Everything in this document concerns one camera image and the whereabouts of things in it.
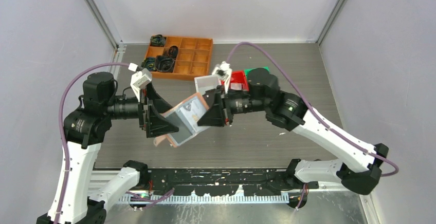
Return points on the red plastic bin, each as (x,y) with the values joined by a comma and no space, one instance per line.
(238,81)

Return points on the orange compartment tray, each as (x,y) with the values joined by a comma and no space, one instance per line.
(178,57)

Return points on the pink leather card holder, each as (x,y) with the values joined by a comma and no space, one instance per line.
(185,132)

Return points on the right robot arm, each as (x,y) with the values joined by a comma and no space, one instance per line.
(356,165)

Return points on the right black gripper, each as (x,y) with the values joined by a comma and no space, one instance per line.
(220,113)

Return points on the white plastic bin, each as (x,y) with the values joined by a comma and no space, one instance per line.
(205,83)

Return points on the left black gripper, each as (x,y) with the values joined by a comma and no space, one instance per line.
(148,117)

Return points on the white card in sleeve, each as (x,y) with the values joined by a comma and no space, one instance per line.
(192,111)

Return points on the green plastic bin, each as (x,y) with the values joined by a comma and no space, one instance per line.
(248,70)

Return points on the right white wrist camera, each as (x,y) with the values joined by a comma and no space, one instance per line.
(223,71)

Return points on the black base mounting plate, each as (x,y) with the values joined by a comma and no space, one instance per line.
(218,182)

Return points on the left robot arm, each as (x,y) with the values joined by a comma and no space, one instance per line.
(83,132)

